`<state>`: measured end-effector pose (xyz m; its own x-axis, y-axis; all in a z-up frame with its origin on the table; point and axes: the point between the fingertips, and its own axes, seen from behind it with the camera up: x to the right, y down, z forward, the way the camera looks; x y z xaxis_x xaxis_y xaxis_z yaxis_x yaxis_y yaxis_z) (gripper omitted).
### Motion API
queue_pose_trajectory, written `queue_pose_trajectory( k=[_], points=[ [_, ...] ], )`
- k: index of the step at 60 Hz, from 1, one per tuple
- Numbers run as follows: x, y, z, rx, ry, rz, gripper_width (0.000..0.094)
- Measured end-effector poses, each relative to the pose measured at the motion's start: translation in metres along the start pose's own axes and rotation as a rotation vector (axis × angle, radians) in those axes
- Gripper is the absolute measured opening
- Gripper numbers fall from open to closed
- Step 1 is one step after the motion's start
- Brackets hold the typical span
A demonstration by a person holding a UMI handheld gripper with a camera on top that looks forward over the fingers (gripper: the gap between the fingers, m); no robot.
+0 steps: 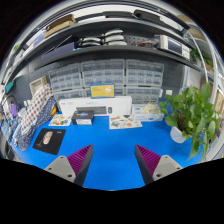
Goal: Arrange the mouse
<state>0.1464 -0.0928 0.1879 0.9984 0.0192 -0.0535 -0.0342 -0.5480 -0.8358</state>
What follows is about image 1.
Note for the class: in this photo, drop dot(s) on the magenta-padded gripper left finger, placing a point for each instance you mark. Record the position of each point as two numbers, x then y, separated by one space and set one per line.
61 166

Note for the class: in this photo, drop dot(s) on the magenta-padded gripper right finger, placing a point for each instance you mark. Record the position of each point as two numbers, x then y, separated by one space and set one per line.
166 165

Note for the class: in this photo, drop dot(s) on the black mouse pad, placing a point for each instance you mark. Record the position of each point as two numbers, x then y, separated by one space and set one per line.
55 145

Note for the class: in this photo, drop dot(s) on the navy white-dotted cloth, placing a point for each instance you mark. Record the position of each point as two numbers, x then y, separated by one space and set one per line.
33 130

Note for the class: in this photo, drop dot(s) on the food sticker sheet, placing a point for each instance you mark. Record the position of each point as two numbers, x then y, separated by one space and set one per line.
125 121
60 120

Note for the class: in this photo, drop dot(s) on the small black box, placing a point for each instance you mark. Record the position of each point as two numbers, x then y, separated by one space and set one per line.
82 117

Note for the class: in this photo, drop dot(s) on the white and blue box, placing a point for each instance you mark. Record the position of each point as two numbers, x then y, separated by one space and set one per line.
146 113

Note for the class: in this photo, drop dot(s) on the green plant in white pot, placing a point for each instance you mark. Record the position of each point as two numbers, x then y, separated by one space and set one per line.
190 113

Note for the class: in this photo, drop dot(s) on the red blue checkered cloth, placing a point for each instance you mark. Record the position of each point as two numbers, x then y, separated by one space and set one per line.
35 103

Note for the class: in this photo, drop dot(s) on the long white keyboard box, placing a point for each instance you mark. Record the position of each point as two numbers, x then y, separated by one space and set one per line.
100 102

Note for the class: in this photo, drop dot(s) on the white woven basket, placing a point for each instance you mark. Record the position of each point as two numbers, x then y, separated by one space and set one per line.
37 86

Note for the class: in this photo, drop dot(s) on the yellow and blue box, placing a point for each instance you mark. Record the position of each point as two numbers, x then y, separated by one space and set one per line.
102 90

